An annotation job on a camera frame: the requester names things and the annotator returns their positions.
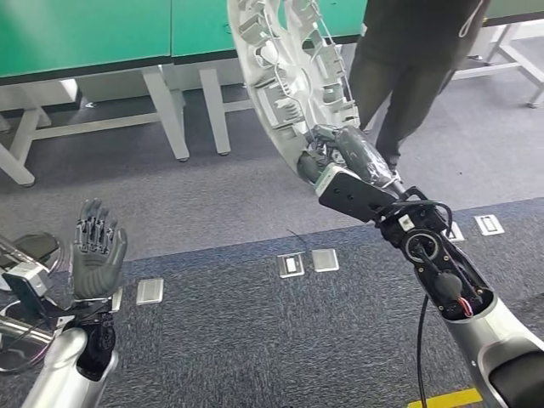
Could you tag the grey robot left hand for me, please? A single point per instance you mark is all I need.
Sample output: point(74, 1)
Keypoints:
point(97, 270)

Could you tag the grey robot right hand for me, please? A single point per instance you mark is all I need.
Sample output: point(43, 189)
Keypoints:
point(365, 157)

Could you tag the silver plastic wheel hubcap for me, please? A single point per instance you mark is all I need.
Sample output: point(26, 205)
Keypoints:
point(293, 73)

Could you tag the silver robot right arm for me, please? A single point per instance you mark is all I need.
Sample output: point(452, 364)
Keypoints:
point(480, 332)

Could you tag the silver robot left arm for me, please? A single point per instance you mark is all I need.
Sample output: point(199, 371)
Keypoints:
point(59, 366)

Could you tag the white workbench with green top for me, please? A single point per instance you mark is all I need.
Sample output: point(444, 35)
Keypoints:
point(514, 56)
point(200, 28)
point(84, 34)

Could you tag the open steel floor socket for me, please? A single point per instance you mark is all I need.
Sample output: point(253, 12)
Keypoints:
point(291, 264)
point(489, 225)
point(117, 301)

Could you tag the closed steel floor socket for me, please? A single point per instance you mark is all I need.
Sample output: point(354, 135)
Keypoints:
point(325, 260)
point(456, 232)
point(149, 291)

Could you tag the person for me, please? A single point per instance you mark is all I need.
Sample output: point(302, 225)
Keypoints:
point(404, 67)

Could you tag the yellow floor tape square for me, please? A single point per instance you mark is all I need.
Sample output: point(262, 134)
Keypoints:
point(446, 398)

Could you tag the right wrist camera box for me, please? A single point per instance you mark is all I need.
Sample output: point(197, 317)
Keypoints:
point(352, 197)

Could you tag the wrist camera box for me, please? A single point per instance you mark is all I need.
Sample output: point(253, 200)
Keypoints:
point(352, 197)
point(26, 287)

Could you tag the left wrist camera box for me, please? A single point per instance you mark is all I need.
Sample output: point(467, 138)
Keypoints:
point(26, 287)

